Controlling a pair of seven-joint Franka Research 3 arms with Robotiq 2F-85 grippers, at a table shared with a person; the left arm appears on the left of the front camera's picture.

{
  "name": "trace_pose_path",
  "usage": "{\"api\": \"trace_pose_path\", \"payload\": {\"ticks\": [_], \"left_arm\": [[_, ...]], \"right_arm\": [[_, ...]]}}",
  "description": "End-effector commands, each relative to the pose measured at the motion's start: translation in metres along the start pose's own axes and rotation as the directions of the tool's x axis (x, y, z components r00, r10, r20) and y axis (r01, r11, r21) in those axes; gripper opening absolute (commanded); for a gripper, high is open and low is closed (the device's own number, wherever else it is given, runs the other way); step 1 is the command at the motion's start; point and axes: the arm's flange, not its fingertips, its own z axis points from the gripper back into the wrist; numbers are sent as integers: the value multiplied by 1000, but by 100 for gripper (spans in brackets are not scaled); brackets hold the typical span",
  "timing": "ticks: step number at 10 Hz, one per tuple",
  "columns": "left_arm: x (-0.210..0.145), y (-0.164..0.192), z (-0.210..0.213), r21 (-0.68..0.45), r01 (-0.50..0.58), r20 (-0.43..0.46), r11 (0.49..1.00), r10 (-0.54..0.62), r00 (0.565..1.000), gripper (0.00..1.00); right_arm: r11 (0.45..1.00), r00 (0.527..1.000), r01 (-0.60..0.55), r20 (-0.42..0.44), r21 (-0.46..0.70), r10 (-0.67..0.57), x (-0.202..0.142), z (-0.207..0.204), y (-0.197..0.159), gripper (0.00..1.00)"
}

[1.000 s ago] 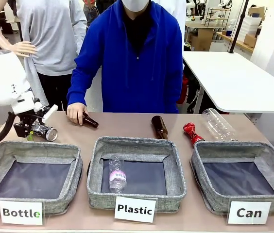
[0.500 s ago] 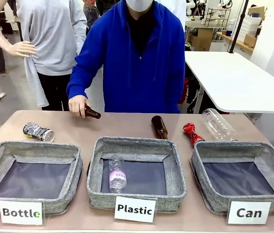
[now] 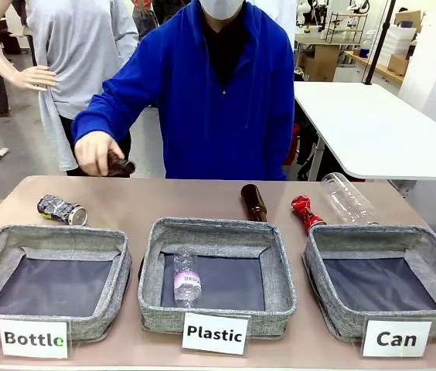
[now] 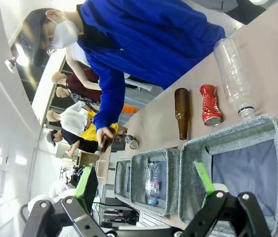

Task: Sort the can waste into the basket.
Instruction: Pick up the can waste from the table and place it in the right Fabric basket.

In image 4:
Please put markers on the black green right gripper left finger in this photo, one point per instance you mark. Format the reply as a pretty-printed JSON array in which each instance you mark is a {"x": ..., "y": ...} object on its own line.
[{"x": 87, "y": 187}]

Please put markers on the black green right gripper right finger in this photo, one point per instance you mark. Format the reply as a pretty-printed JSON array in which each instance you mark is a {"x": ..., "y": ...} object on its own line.
[{"x": 227, "y": 214}]

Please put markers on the brown glass bottle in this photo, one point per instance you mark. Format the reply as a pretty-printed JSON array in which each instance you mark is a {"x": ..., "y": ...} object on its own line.
[
  {"x": 182, "y": 108},
  {"x": 108, "y": 143}
]

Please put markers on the crushed silver black can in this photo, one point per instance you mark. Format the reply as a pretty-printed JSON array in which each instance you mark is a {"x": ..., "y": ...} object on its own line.
[{"x": 132, "y": 143}]

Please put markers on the crushed red can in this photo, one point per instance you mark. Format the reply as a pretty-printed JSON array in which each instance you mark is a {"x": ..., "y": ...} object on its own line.
[{"x": 210, "y": 106}]

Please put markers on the large clear plastic bottle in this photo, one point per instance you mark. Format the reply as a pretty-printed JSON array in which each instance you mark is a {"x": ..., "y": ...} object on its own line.
[{"x": 232, "y": 74}]

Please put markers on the blue sleeved right forearm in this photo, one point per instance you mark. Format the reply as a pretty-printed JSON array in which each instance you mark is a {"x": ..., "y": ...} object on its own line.
[{"x": 109, "y": 103}]

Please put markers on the grey fabric bottle basket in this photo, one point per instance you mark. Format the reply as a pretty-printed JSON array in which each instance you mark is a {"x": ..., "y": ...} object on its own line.
[{"x": 120, "y": 177}]

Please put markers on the grey fabric can basket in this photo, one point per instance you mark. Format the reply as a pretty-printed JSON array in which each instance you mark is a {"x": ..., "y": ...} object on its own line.
[{"x": 242, "y": 172}]

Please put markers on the grey fabric plastic basket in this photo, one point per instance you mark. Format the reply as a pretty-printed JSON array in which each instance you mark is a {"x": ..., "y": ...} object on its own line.
[{"x": 139, "y": 182}]

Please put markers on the person right hand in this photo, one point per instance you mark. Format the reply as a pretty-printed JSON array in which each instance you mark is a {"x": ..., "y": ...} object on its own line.
[{"x": 102, "y": 134}]

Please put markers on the brown wicker box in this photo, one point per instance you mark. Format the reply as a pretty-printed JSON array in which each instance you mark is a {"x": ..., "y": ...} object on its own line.
[{"x": 87, "y": 159}]

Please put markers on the person in black shirt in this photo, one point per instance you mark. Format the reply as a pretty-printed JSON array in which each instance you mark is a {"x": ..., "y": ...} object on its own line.
[{"x": 79, "y": 143}]

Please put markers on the yellow cloth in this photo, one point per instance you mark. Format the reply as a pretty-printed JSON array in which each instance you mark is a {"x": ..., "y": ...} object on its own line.
[{"x": 89, "y": 133}]

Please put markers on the small crumpled plastic bottle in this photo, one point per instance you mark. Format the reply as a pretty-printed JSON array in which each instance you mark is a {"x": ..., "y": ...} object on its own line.
[{"x": 152, "y": 182}]

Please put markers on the mannequin in white blouse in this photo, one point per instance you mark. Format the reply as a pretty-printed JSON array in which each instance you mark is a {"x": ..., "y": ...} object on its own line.
[{"x": 72, "y": 118}]

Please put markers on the orange object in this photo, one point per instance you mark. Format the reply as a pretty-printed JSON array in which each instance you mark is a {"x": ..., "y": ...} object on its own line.
[{"x": 130, "y": 108}]

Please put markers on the mannequin in maroon dress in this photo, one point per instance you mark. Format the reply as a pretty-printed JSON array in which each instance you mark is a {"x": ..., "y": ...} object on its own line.
[{"x": 82, "y": 84}]

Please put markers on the white desk leg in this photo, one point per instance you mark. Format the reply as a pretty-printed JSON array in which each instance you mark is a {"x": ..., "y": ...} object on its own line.
[{"x": 139, "y": 85}]

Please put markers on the bare beige mannequin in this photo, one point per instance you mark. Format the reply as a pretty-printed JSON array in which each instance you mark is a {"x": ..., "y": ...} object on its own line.
[{"x": 82, "y": 71}]

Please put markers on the white face mask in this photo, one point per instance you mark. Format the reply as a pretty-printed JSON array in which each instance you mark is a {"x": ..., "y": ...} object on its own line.
[{"x": 66, "y": 33}]

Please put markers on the grey cap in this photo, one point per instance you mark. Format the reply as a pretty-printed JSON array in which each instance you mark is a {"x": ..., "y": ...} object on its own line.
[{"x": 34, "y": 37}]

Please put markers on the person in blue jacket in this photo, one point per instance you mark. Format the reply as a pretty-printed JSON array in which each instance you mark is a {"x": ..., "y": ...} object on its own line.
[{"x": 141, "y": 37}]

